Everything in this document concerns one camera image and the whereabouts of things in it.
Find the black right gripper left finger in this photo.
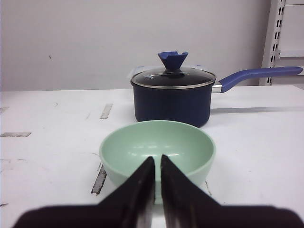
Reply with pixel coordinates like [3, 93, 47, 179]
[14, 157, 155, 228]

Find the glass lid with blue knob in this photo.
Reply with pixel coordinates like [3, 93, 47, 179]
[130, 51, 216, 89]

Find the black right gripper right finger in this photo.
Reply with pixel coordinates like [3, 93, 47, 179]
[161, 155, 304, 228]

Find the green bowl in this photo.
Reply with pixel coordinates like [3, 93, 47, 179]
[99, 120, 216, 204]

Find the white slotted shelf rack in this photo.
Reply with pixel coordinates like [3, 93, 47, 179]
[258, 0, 304, 86]

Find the dark blue saucepan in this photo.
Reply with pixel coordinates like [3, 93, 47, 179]
[131, 66, 303, 127]

